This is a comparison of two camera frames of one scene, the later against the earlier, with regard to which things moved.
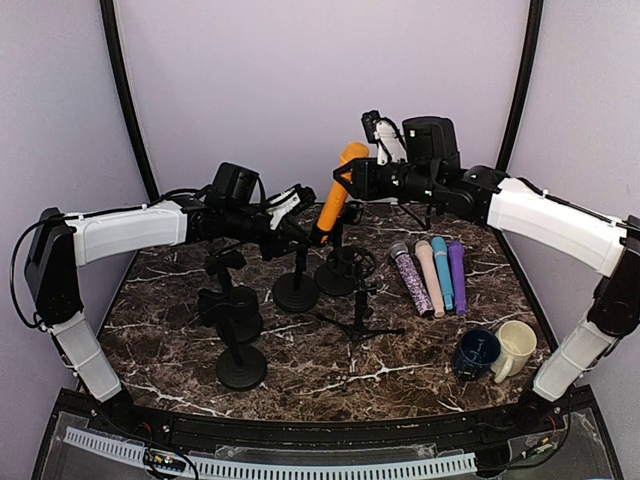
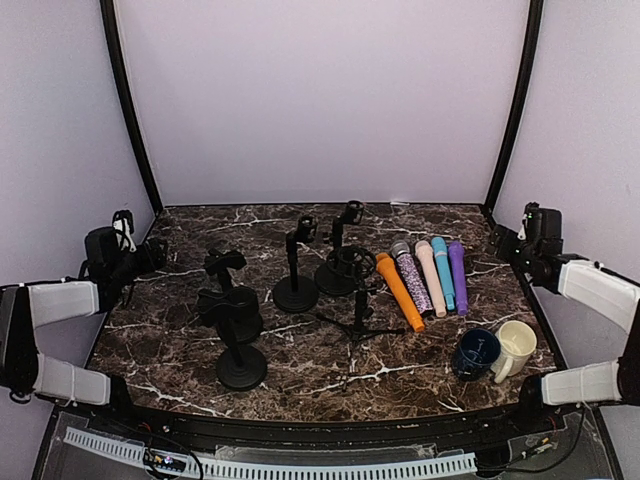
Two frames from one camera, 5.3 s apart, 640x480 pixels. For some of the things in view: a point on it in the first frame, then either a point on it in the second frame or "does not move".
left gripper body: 268,250 to 148,263
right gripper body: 379,186 to 506,251
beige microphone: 423,250 does not move
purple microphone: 457,255 does not move
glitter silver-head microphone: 398,250 does not move
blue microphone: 440,255 does not move
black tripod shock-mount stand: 359,263 does not move
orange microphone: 352,151 to 385,265
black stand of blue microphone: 239,367 does not move
